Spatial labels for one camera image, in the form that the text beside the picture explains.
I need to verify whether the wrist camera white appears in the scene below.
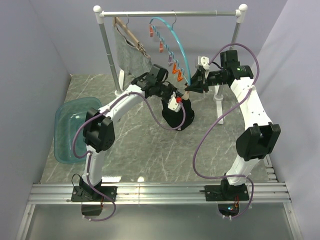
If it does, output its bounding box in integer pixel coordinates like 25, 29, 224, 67
167, 96, 182, 113
195, 56, 210, 72

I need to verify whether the salmon clip far left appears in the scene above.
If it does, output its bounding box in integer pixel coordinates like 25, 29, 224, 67
149, 24, 155, 38

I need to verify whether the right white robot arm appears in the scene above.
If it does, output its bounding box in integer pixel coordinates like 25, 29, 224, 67
205, 50, 281, 200

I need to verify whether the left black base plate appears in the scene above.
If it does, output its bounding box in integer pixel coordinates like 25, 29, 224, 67
71, 173, 118, 217

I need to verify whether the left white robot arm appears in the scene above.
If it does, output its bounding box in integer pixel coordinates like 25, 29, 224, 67
78, 64, 187, 201

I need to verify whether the wooden clothes hanger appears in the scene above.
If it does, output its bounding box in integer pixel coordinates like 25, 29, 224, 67
112, 16, 151, 60

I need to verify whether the teal plastic basin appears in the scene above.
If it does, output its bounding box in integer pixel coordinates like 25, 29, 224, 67
54, 97, 102, 164

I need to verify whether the purple plastic clip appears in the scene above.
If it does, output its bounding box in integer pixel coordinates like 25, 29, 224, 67
168, 53, 174, 67

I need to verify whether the orange clip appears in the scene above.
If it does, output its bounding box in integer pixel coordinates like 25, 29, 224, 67
172, 62, 180, 75
177, 69, 184, 82

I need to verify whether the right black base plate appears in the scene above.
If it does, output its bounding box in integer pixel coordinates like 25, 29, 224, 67
199, 184, 251, 217

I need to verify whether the teal clip hanger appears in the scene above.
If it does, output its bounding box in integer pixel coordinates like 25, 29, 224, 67
148, 16, 191, 85

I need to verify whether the salmon clip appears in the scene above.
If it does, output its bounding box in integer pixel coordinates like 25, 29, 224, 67
159, 41, 164, 53
149, 24, 155, 38

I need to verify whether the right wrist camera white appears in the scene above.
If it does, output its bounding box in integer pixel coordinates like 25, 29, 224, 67
195, 56, 210, 72

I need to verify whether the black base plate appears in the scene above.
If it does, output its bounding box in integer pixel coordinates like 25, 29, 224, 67
71, 173, 118, 217
199, 184, 251, 217

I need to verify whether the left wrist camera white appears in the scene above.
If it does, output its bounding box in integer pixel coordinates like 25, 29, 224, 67
167, 96, 182, 113

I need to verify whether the white and silver clothes rack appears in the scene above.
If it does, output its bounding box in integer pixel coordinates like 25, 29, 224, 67
92, 3, 249, 125

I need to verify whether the black underwear beige waistband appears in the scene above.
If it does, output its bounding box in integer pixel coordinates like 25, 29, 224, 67
160, 94, 195, 131

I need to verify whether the aluminium mounting rail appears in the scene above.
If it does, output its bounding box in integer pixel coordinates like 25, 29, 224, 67
16, 156, 303, 240

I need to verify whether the grey knitted garment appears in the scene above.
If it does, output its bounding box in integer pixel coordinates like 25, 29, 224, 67
113, 26, 152, 78

